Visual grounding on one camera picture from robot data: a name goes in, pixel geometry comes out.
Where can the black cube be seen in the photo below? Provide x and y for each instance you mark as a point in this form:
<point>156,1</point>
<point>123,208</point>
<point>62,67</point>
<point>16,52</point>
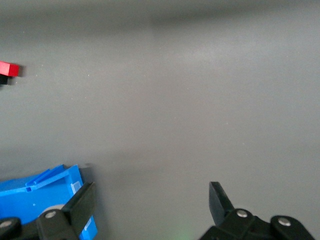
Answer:
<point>4,80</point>

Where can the red cube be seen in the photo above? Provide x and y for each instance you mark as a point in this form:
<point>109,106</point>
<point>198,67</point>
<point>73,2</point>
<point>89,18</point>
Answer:
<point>8,68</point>

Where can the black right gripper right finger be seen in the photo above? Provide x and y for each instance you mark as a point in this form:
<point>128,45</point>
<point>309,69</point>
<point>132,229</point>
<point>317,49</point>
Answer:
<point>220,202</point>

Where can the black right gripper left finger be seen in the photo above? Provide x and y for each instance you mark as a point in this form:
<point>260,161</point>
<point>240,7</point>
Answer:
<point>80,205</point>

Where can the blue plastic bin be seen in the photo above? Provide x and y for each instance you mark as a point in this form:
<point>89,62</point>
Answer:
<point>30,200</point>

